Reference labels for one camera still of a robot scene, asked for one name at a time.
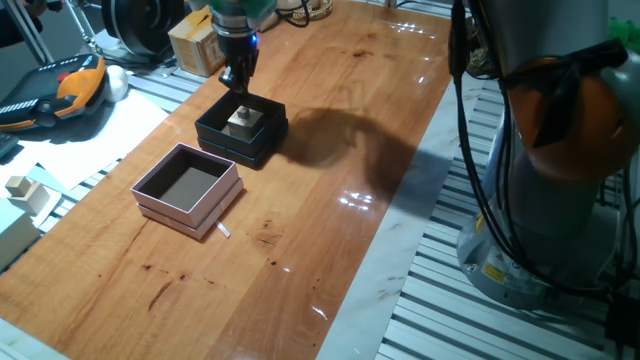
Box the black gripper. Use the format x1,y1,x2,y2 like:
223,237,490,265
215,29,262,97

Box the large wooden cube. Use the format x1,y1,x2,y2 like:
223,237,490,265
227,108,265,143

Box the dark blue open box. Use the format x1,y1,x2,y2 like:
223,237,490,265
194,89,290,171

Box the white egg shaped object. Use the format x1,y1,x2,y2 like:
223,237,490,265
103,64,130,104

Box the white open box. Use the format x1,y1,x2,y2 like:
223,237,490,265
130,142,245,241

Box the white rectangular box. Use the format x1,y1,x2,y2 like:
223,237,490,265
0,197,41,271

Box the brown cardboard carton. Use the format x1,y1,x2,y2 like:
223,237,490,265
167,5,226,79

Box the cream vintage telephone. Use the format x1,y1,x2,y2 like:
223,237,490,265
274,0,334,22

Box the black round drum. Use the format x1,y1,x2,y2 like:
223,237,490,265
101,0,186,57

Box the white paper sheets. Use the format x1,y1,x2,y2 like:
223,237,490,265
0,89,170,201

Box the orange and black teach pendant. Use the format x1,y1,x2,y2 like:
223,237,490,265
0,53,108,133

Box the black computer keyboard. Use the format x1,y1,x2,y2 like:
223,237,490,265
0,130,20,160

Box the small spare wooden block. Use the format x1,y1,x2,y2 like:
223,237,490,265
4,174,34,198

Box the brass antique telephone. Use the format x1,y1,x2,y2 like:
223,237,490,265
467,47,497,79

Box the green cloth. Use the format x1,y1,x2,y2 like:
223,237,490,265
607,17,640,56

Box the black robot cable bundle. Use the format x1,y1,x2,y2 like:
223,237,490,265
447,0,640,301

